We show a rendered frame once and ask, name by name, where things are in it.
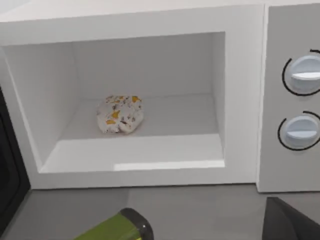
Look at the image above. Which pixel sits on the black microwave door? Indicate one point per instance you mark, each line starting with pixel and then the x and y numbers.
pixel 8 160

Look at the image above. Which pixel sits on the pale blue round knob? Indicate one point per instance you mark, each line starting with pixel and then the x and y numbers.
pixel 300 131
pixel 306 72

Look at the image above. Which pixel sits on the green bottle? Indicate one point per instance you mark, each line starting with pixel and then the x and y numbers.
pixel 117 227

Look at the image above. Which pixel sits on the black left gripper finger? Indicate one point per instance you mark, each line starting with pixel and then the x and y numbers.
pixel 285 222

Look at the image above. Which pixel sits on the pale microwave oven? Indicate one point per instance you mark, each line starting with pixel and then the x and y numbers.
pixel 245 100

